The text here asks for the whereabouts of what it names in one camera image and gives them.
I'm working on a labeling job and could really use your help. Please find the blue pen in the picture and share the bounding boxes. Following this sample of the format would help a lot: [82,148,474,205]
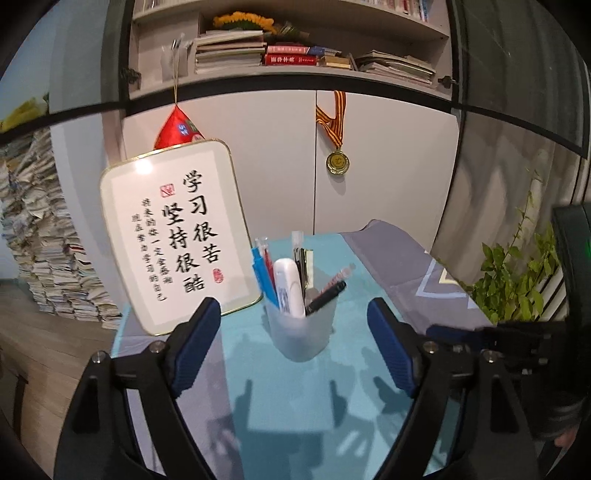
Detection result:
[252,247,279,307]

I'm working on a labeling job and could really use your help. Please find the silver black box cutter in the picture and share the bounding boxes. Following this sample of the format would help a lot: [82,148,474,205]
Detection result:
[294,247,307,299]

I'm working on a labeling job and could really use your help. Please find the frosted plastic pen cup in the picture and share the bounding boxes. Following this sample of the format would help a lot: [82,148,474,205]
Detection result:
[263,298,338,362]

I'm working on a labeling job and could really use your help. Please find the person's hand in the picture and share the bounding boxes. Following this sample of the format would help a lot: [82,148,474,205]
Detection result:
[554,424,579,450]

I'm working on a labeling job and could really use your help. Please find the framed calligraphy sign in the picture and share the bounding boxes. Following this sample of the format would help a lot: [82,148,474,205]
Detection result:
[99,140,262,336]

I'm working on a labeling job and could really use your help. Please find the row of upright books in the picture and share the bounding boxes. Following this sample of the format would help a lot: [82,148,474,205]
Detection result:
[368,0,431,23]

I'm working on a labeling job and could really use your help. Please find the patterned white pink pen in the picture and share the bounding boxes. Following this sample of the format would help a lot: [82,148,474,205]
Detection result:
[321,263,356,293]

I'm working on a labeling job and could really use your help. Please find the gold medal with ribbon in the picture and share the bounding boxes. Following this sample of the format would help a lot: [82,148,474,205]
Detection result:
[315,91,349,176]

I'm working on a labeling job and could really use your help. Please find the right stack of books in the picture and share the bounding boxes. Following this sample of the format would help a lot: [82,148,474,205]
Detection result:
[355,50,436,85]

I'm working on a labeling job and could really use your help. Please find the yellow sunflower decoration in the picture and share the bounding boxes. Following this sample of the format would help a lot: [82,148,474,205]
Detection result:
[212,11,276,33]

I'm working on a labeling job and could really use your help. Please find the green potted plant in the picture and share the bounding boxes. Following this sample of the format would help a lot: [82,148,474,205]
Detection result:
[465,171,559,325]

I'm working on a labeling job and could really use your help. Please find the pile of stacked papers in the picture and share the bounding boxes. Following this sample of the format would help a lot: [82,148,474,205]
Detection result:
[1,128,121,330]

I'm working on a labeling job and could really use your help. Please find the left stack of books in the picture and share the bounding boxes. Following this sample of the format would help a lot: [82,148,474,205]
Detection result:
[194,30,266,75]

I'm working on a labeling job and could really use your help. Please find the green patterned pen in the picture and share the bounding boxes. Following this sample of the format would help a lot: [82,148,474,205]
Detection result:
[304,249,315,290]

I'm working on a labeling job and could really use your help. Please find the red hanging pouch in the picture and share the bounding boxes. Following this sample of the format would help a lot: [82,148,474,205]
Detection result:
[153,104,204,150]

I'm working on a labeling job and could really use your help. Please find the grey bookshelf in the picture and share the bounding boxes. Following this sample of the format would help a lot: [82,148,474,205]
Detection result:
[128,1,457,100]

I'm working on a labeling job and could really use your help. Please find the clear holder on shelf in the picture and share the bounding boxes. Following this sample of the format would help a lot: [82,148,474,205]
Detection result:
[160,33,192,81]

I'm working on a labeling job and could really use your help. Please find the red pen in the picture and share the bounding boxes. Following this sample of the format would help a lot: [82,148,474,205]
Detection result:
[256,237,276,287]

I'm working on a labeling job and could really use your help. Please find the black marker pen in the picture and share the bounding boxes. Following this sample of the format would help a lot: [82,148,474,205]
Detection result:
[305,280,346,316]

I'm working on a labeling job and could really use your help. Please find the white correction tape eraser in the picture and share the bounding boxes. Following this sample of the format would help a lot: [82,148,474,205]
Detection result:
[273,258,305,318]

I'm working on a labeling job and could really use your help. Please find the stack of books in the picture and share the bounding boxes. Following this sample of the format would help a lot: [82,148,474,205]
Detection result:
[194,30,266,75]
[355,50,436,85]

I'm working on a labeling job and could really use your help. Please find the red books on shelf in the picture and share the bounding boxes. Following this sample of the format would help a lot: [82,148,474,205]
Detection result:
[263,45,318,66]

